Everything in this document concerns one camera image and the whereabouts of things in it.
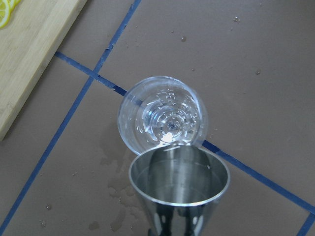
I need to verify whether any steel jigger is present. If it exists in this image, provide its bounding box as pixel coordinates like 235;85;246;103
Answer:
128;145;230;236

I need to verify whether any clear wine glass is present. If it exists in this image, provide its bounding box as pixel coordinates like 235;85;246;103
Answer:
117;76;209;155

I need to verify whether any bamboo cutting board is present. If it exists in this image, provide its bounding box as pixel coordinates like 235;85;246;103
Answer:
0;0;86;139

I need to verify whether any lemon slice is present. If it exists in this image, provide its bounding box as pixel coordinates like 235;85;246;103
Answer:
8;0;16;13
0;0;11;28

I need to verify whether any front lemon slice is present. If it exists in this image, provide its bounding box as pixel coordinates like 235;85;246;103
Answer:
0;0;11;28

